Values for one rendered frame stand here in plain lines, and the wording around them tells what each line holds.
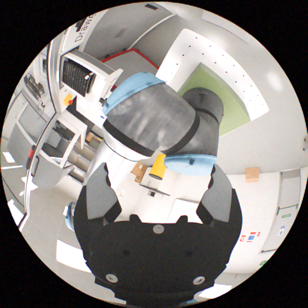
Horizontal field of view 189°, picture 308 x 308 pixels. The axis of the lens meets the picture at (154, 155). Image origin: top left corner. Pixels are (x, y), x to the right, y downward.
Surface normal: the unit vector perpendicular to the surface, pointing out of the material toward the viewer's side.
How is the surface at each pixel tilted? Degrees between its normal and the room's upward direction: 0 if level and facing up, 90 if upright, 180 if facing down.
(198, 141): 58
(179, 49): 0
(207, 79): 1
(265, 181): 90
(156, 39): 0
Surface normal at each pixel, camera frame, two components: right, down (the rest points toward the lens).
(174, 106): 0.37, 0.15
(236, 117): -0.38, 0.86
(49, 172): 0.64, -0.04
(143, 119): 0.16, 0.32
